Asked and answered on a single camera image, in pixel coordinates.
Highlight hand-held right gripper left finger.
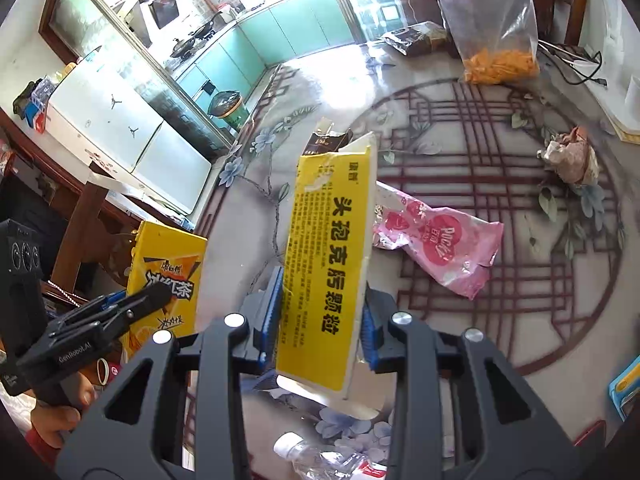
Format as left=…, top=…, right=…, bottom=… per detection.
left=55, top=266, right=285, bottom=480

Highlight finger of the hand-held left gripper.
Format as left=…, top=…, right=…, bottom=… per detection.
left=47, top=282, right=173, bottom=341
left=59, top=290, right=129, bottom=327

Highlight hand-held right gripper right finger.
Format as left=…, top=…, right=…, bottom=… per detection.
left=361, top=285, right=583, bottom=480

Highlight yellow tea carton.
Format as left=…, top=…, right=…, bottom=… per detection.
left=121, top=220, right=208, bottom=366

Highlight yellow medicine box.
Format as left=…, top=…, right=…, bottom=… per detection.
left=275, top=131, right=383, bottom=421

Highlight person's left hand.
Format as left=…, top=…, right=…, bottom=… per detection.
left=27, top=376, right=97, bottom=448

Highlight pink snack wrapper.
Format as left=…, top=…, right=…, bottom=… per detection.
left=372, top=180, right=505, bottom=301

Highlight floral tablecloth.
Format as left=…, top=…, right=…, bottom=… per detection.
left=185, top=35, right=640, bottom=480

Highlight clear plastic bottle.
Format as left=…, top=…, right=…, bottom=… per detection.
left=274, top=432, right=388, bottom=480

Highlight torn dark brown packet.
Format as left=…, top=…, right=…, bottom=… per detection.
left=302, top=117, right=353, bottom=158

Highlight white refrigerator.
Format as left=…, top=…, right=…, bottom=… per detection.
left=47, top=47, right=213, bottom=216

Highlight green bucket with black liner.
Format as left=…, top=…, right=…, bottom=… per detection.
left=207, top=90, right=249, bottom=133

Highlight red flat object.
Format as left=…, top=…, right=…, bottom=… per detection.
left=575, top=420, right=608, bottom=448

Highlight black wok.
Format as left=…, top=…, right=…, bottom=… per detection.
left=170, top=37, right=202, bottom=59

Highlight blue packet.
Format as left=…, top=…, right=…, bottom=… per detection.
left=607, top=357, right=640, bottom=421

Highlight crumpled beige paper wrapper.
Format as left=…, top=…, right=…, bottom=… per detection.
left=537, top=125, right=601, bottom=188

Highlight teal kitchen cabinets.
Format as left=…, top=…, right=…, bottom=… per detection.
left=172, top=0, right=366, bottom=111

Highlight white kitchen appliance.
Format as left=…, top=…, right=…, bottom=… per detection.
left=140, top=0, right=181, bottom=31

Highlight dark brown snack wrapper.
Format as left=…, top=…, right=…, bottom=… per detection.
left=382, top=22, right=451, bottom=58

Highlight plastic bag of orange snacks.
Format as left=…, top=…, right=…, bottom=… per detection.
left=430, top=0, right=541, bottom=86

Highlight black cable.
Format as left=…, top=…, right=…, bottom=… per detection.
left=537, top=40, right=608, bottom=88

